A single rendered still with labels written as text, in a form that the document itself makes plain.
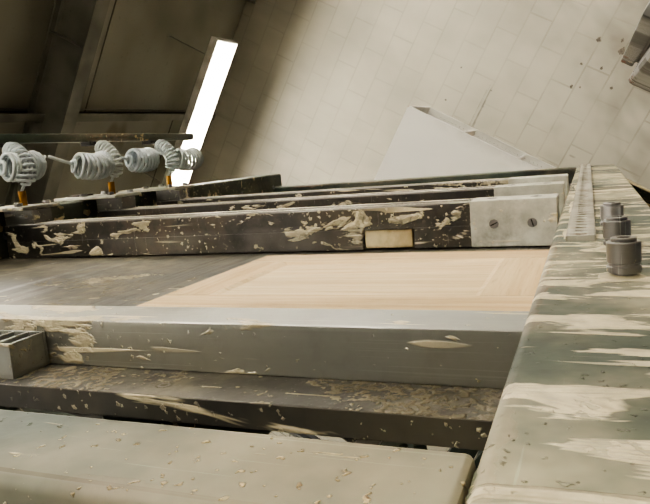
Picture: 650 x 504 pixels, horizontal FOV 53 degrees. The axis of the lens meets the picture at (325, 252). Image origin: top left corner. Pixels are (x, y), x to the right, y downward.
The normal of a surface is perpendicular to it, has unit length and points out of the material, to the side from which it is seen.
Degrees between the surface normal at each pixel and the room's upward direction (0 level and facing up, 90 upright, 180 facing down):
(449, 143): 90
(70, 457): 60
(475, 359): 90
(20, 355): 147
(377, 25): 90
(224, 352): 90
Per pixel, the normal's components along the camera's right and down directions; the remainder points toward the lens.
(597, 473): -0.08, -0.99
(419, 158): -0.38, 0.19
